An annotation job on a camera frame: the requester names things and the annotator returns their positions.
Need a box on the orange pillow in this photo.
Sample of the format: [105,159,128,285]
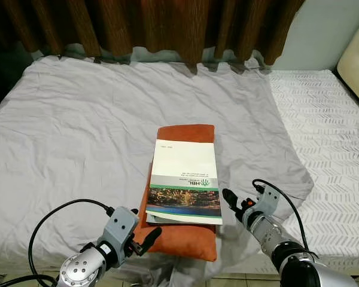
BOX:
[135,124,219,262]

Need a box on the white green booklet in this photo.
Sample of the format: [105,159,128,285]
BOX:
[145,140,224,227]

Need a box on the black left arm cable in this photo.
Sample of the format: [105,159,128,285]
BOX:
[0,199,115,287]

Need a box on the brown curtain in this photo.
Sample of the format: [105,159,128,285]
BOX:
[0,0,306,76]

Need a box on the cream padded headboard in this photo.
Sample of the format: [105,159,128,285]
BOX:
[337,12,359,112]

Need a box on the grey blanket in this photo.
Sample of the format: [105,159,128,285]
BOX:
[0,56,315,285]

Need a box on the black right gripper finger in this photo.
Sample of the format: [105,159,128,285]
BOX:
[221,188,247,216]

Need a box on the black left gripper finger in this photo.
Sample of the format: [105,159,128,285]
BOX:
[138,226,163,257]

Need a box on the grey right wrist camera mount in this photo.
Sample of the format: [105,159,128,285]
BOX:
[251,185,284,219]

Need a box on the white chevron mattress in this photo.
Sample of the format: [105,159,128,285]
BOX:
[269,69,359,276]

